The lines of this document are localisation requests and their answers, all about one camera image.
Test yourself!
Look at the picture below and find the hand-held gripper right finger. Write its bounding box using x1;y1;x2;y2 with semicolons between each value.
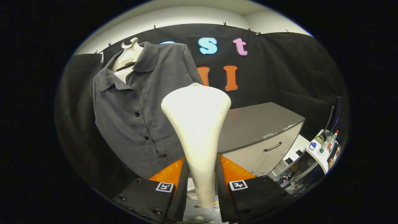
215;155;293;223

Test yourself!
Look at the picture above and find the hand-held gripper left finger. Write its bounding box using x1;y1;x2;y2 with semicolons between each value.
113;157;190;224

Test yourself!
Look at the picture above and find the white garment steamer head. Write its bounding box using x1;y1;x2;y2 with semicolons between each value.
160;82;232;208

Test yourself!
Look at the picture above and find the dark grey button shirt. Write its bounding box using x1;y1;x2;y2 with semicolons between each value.
92;41;204;180

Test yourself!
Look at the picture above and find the cream garment hanger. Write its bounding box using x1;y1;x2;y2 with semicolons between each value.
111;37;144;72

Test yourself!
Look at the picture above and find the grey top cabinet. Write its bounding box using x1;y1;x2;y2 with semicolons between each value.
216;102;306;178

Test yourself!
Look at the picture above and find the white low drawer unit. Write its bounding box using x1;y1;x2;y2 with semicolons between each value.
269;134;311;180

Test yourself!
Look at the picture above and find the white side desk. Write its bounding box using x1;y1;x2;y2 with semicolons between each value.
304;129;341;175

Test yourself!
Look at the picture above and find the green cap clear bottle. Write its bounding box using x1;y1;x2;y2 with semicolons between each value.
319;134;332;155

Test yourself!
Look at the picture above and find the black keyboard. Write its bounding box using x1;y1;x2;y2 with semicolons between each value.
329;142;341;163

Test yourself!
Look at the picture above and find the red cap clear bottle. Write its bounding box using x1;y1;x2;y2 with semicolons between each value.
327;130;339;149

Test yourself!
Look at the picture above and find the white panel under shirt collar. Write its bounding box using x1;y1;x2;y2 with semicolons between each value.
113;66;134;84

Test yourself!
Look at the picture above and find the dark computer monitor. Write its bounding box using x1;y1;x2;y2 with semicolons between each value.
323;96;342;138

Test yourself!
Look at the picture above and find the row of black cloth clips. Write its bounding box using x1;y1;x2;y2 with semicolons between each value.
94;22;291;56

